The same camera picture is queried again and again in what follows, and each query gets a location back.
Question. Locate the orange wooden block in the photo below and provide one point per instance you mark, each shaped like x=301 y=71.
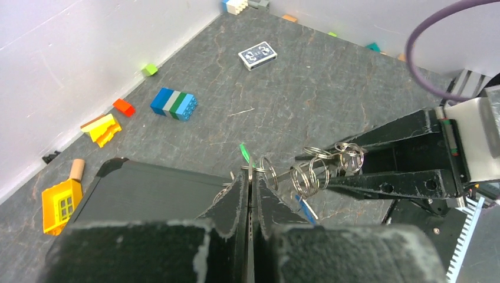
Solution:
x=289 y=18

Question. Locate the tan block at right wall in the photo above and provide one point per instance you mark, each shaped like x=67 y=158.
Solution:
x=401 y=57

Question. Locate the green key tag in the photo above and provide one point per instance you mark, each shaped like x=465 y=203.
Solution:
x=245 y=153

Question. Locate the yellow toy window block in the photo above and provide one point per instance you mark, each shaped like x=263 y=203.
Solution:
x=58 y=204

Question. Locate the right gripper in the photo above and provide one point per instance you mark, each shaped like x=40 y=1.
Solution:
x=431 y=170

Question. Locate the grey brick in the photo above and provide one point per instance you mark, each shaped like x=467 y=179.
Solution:
x=259 y=4

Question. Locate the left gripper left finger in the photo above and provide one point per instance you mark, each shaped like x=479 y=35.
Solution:
x=211 y=248

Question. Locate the green small cube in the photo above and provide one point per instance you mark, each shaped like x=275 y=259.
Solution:
x=149 y=70

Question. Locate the yellow orange wedge blocks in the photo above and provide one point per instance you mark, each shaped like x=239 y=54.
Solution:
x=101 y=129

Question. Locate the teal block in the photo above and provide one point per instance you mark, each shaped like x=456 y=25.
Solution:
x=374 y=47

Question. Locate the blue playing card box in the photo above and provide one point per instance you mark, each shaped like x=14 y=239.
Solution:
x=257 y=55

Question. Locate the wooden peg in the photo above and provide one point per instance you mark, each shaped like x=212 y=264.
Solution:
x=77 y=169

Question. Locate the white blue brick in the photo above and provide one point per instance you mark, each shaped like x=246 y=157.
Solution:
x=234 y=7

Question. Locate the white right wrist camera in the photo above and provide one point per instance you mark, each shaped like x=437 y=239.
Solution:
x=478 y=126

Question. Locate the blue green stacked bricks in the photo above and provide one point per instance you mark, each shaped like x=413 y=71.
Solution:
x=176 y=104

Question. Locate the dark grey hard case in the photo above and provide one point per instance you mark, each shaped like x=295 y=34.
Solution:
x=124 y=190

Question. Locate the white cable duct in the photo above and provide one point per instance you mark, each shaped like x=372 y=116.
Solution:
x=471 y=213

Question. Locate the metal disc keyring with rings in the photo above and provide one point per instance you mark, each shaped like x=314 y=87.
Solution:
x=313 y=175

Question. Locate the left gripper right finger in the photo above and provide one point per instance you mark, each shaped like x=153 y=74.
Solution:
x=287 y=248

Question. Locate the red small block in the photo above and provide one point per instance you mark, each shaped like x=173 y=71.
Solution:
x=124 y=107

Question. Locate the small black clip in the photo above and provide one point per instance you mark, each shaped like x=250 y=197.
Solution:
x=50 y=157

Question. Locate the blue key tag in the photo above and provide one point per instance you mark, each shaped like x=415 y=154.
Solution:
x=307 y=210

